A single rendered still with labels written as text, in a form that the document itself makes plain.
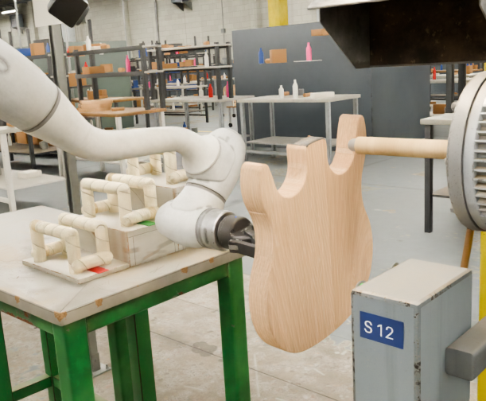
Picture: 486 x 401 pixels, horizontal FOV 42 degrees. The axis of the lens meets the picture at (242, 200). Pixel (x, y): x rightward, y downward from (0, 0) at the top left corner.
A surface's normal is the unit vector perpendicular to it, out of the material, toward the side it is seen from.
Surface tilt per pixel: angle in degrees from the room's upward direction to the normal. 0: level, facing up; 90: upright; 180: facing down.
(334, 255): 93
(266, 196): 93
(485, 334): 0
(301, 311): 93
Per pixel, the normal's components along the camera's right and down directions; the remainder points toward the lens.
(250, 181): -0.67, 0.15
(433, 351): 0.74, 0.10
